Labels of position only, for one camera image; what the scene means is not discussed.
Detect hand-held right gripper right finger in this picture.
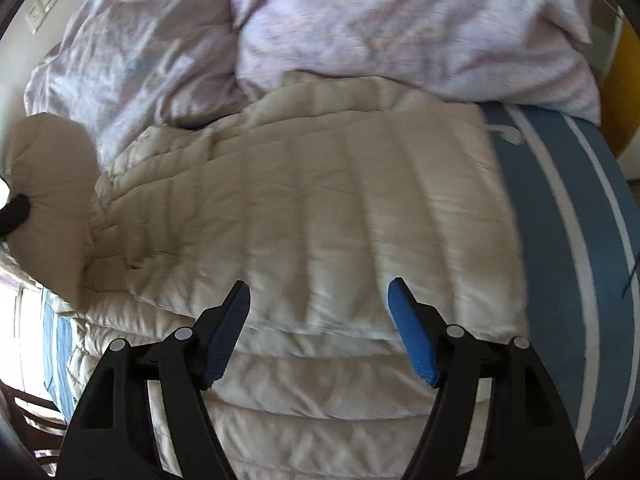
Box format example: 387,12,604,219
388,277,587,480

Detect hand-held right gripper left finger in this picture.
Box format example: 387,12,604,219
54,280,251,480

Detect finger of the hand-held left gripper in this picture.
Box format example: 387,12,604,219
0,194,32,239

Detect cream puffer jacket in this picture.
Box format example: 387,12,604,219
9,72,531,480

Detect dark wooden chair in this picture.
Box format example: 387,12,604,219
0,379,68,463

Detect lilac floral duvet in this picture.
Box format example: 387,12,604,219
24,0,602,168

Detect white wall switch panel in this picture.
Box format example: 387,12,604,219
24,0,70,35

